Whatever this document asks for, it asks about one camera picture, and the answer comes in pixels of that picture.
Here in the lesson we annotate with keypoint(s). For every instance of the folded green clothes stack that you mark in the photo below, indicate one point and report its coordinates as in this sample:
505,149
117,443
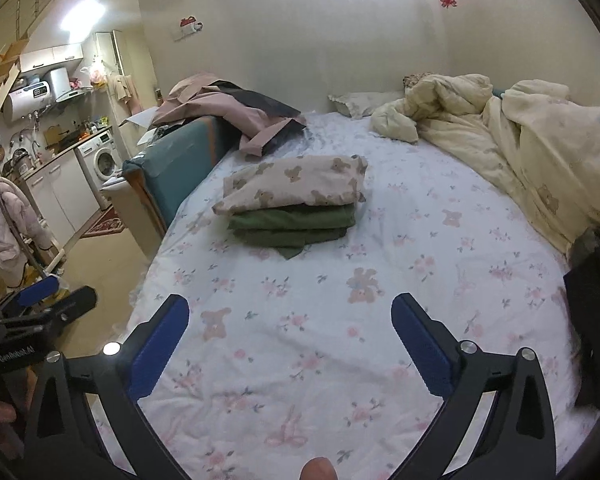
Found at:
290,229

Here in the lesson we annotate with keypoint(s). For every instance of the red patterned floor rug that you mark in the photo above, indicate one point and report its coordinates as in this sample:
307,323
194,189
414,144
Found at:
107,224

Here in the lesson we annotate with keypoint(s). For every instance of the black garment at bedside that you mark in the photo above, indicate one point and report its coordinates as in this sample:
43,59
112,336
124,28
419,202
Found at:
582,284

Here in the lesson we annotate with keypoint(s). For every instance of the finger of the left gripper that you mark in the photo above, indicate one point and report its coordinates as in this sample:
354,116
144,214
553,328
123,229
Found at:
76,304
37,292

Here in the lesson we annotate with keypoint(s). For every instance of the white water heater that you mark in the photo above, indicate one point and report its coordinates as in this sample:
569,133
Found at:
25,101

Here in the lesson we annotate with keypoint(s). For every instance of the pink bear print pants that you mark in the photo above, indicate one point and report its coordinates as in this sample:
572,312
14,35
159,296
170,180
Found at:
311,180

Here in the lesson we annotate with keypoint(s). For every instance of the white pillow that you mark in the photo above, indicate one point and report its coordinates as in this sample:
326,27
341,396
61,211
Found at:
357,105

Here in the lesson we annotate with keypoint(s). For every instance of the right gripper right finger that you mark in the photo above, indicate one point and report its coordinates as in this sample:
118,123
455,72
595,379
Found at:
455,377

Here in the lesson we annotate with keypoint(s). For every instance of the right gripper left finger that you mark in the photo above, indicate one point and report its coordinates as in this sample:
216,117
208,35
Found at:
130,375

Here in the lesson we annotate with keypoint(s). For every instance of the pink coat on rack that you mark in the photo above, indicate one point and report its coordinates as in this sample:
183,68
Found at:
12,257

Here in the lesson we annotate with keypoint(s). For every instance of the cream rumpled duvet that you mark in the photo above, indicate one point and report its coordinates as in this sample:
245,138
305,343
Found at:
531,142

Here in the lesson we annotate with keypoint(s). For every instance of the right hand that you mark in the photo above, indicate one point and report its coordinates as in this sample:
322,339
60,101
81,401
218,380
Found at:
319,468

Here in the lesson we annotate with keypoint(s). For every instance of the white kitchen cabinet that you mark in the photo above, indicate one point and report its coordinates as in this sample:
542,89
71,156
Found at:
63,196

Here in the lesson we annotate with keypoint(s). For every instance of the white washing machine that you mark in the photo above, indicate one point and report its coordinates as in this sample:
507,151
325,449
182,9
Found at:
100,161

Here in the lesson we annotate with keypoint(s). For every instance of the white floral bed sheet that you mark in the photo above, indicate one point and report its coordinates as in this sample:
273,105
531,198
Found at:
284,360

